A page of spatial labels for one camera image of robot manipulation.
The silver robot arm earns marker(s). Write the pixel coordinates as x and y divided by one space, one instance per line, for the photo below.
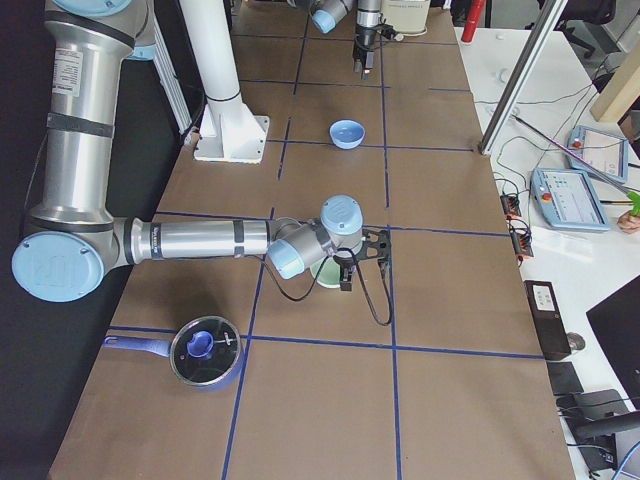
71 241
326 15

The red cylinder bottle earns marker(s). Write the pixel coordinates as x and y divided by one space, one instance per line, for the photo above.
473 17

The white chrome toaster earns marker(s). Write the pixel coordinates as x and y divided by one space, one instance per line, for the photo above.
407 17

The blue saucepan with glass lid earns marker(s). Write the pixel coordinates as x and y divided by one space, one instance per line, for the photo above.
206 353

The black power adapter box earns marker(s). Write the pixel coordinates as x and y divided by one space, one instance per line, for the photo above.
547 319

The near blue teach pendant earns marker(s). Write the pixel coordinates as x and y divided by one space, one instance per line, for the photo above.
567 200

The blue bowl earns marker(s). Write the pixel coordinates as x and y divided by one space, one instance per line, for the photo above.
347 134

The far blue teach pendant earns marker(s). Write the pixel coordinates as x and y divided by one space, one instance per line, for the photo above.
606 152

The orange black connector block far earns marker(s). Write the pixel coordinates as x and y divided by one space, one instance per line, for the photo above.
511 206

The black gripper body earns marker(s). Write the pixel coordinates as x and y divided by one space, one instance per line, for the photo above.
364 36
343 262

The white pedestal column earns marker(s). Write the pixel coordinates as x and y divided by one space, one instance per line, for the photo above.
229 131

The orange black connector block near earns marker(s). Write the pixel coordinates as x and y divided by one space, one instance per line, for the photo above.
521 238

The orange black connector block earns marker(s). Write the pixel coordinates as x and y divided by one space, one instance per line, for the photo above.
521 238
511 206

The blue teach pendant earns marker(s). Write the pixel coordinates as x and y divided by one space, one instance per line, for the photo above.
606 152
567 200

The aluminium frame post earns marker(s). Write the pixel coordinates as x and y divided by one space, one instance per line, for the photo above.
538 36

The green bowl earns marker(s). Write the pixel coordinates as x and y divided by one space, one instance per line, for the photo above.
327 273

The black monitor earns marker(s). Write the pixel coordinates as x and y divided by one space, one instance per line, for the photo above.
615 323

